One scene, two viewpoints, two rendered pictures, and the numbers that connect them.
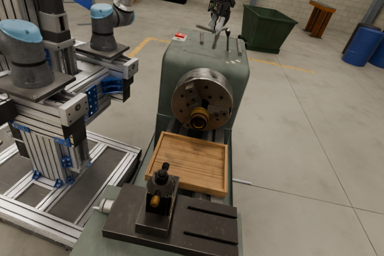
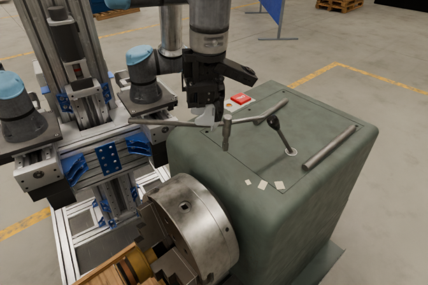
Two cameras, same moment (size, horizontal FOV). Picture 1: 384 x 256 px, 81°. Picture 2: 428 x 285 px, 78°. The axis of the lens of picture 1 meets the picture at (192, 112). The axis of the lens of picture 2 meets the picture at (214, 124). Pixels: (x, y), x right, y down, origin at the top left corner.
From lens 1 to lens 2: 89 cm
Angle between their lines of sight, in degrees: 39
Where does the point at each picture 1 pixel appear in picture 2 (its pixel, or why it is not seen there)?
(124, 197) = not seen: outside the picture
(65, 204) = (93, 248)
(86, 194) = (114, 248)
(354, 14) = not seen: outside the picture
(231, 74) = (241, 210)
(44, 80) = (20, 136)
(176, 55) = (180, 139)
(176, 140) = not seen: hidden behind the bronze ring
